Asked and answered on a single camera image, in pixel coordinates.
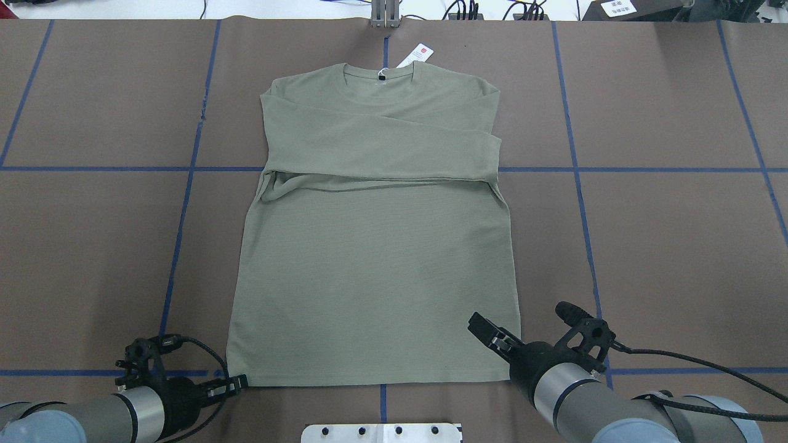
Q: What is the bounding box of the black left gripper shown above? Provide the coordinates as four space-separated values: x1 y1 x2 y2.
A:
147 375 249 434

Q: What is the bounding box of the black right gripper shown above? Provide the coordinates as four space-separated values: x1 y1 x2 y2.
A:
467 312 569 401

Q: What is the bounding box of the olive green long-sleeve shirt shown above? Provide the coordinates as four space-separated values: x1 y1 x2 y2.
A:
226 62 521 387

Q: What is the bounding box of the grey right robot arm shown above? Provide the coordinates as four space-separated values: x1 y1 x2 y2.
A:
468 301 765 442

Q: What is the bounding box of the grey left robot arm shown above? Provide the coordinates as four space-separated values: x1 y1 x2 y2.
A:
1 375 249 442

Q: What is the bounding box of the white shirt price tag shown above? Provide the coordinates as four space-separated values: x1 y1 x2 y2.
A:
396 42 434 68

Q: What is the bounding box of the black box with white label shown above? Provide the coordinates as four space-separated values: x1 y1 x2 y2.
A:
581 1 685 22

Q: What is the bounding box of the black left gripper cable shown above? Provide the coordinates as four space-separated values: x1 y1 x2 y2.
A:
161 334 231 443

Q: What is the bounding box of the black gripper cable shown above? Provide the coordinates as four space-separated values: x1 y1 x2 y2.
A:
609 341 788 423
161 334 231 443

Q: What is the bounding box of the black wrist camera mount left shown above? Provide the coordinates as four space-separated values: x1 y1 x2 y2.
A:
115 336 167 393

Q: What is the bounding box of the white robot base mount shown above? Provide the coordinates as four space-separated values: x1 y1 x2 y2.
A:
300 423 464 442

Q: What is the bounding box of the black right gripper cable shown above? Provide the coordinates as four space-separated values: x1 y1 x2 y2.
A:
609 341 788 423

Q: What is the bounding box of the aluminium frame post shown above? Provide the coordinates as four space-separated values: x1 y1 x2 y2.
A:
369 0 401 28

